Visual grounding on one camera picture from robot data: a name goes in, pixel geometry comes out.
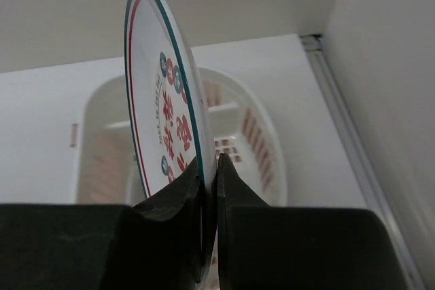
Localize white plate red Chinese characters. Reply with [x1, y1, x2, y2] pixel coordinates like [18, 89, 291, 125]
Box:
[124, 0, 217, 280]

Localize white dish rack basket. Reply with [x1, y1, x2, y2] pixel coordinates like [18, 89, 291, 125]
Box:
[75, 68, 288, 206]

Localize aluminium side rail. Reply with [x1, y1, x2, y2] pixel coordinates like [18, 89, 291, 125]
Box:
[299, 34, 429, 289]

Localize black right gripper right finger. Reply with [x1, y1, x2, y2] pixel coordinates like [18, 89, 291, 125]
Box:
[217, 153, 426, 289]

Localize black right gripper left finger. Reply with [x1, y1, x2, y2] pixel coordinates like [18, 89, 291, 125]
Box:
[1, 161, 204, 289]

